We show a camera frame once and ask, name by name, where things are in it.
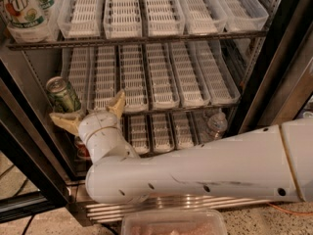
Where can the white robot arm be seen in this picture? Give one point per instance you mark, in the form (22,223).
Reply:
(273,163)

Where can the middle shelf tray leftmost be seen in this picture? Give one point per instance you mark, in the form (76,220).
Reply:
(75,70)

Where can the front red soda can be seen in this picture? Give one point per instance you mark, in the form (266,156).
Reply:
(82,151)

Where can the top shelf tray leftmost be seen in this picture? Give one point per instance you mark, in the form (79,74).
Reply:
(52,25)

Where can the shelf tray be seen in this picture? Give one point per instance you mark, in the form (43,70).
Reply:
(81,18)
(164,17)
(183,131)
(132,78)
(198,119)
(75,70)
(193,93)
(220,84)
(203,17)
(102,80)
(244,15)
(162,134)
(122,19)
(52,25)
(162,82)
(138,135)

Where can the clear water bottle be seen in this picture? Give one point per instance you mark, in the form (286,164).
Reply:
(213,126)

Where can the stainless steel fridge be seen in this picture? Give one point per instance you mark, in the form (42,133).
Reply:
(275,83)

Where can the bottom shelf tray rightmost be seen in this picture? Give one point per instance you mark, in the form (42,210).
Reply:
(198,119)

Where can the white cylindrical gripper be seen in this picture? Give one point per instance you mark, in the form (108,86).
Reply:
(97,121)

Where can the front 7up bottle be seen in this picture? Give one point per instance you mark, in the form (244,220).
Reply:
(27,22)

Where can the green soda can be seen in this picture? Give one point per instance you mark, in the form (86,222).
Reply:
(63,95)

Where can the open black fridge door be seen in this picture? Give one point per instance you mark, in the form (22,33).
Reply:
(18,142)

